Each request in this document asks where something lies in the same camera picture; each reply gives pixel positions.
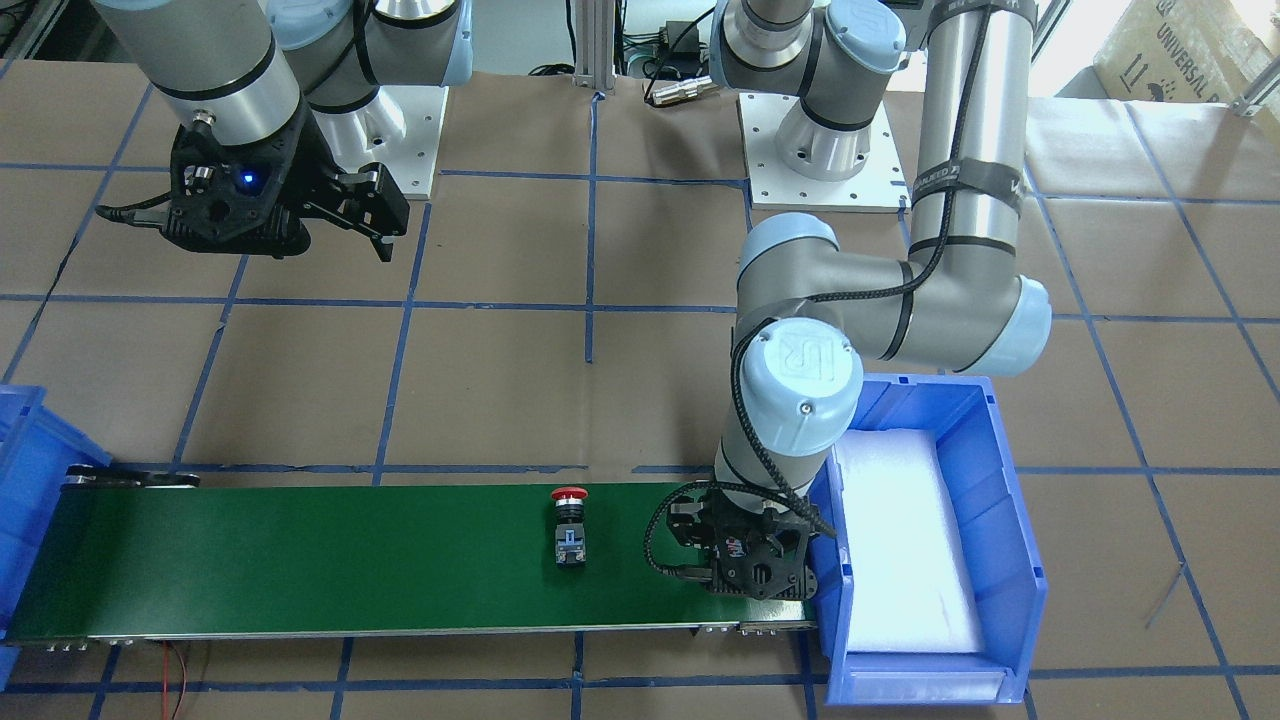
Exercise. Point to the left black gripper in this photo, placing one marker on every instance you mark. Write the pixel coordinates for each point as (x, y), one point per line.
(684, 520)

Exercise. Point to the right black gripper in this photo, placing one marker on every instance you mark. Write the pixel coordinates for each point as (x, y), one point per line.
(308, 176)

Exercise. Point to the red push button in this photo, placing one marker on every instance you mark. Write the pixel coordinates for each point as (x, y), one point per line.
(569, 536)

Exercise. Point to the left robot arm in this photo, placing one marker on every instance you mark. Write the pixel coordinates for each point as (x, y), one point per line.
(808, 312)

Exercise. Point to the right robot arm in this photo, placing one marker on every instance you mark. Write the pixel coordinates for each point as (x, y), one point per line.
(292, 110)

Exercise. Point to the white foam pad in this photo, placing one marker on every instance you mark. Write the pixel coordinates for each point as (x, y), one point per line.
(911, 592)

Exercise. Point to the black power adapter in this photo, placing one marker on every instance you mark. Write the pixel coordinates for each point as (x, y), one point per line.
(680, 39)

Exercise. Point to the green conveyor belt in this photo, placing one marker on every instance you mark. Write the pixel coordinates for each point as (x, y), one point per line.
(131, 564)

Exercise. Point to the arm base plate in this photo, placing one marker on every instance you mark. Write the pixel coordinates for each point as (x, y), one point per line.
(400, 128)
(796, 165)

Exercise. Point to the aluminium frame post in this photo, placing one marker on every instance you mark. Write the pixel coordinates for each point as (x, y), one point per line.
(594, 27)

